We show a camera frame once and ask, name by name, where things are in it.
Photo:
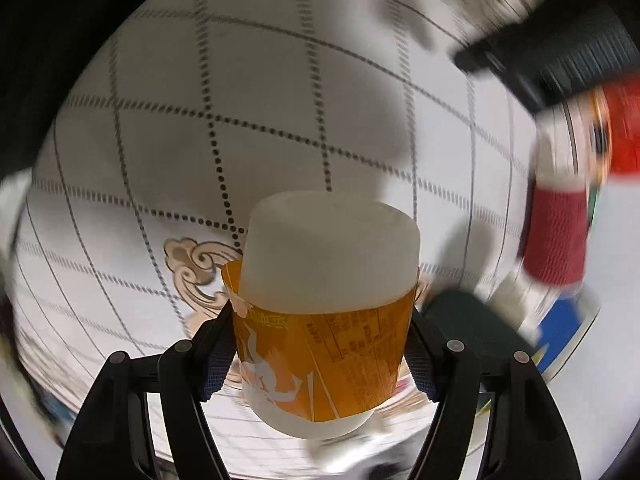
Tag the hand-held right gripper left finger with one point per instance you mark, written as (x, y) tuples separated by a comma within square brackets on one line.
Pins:
[(215, 367)]

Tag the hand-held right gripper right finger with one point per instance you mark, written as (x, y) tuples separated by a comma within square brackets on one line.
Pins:
[(424, 367)]

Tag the white cup with orange sleeve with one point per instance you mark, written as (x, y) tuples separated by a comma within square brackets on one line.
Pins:
[(325, 310)]

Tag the white cup with red sleeve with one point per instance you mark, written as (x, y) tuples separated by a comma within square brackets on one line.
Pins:
[(555, 230)]

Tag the blue and white flat object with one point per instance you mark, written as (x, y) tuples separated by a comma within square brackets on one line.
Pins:
[(562, 340)]

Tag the white grid-patterned tablecloth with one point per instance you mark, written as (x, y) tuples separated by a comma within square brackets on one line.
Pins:
[(165, 135)]

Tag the red round object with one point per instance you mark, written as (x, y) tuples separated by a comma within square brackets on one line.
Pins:
[(622, 130)]

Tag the black box-shaped object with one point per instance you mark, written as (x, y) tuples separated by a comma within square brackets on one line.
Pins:
[(560, 45)]

